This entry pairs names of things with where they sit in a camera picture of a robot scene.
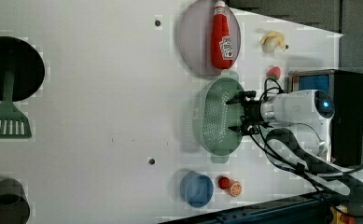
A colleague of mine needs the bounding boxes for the black utensil holder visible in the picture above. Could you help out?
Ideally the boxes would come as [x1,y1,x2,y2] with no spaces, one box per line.
[0,36,45,102]

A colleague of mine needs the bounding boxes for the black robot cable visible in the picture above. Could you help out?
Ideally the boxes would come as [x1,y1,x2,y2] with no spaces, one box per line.
[249,77,363,218]

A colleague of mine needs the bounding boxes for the grey cup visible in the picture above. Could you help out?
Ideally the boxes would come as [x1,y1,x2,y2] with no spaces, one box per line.
[0,178,30,224]

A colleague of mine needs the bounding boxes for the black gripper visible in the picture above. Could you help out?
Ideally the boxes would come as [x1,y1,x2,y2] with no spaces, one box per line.
[226,91,263,134]

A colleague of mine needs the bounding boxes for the yellow toy banana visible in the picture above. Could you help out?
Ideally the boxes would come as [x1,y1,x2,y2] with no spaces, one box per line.
[260,31,288,53]

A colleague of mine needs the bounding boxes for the grey round plate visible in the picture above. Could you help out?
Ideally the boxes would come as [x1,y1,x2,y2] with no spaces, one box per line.
[178,0,242,77]

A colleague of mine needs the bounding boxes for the green oval strainer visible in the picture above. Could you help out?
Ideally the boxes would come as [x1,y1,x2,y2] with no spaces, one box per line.
[192,70,244,163]

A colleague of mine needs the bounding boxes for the green slotted spatula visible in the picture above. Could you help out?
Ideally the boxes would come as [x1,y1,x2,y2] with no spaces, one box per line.
[0,72,32,139]

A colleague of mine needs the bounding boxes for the toaster oven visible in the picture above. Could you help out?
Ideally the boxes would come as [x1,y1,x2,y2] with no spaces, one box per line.
[288,69,363,167]

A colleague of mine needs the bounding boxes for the red toy strawberry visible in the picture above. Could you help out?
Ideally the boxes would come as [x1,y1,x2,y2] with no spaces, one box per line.
[267,66,281,80]

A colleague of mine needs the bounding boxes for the blue bowl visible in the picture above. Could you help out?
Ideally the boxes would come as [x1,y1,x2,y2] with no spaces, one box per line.
[180,171,214,208]

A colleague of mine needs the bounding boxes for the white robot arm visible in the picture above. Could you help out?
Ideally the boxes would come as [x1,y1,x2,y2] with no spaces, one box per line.
[227,90,363,206]

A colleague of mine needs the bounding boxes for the toy orange half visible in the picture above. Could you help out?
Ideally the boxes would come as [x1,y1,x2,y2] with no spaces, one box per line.
[229,181,243,197]

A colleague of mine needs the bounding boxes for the small red toy fruit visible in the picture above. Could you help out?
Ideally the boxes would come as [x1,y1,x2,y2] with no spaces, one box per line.
[217,176,230,189]

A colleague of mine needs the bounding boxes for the yellow red emergency button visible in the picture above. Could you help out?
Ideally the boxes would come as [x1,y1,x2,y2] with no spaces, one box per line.
[330,207,356,224]

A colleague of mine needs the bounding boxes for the red ketchup bottle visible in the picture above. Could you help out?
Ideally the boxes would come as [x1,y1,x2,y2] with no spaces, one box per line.
[211,0,233,70]

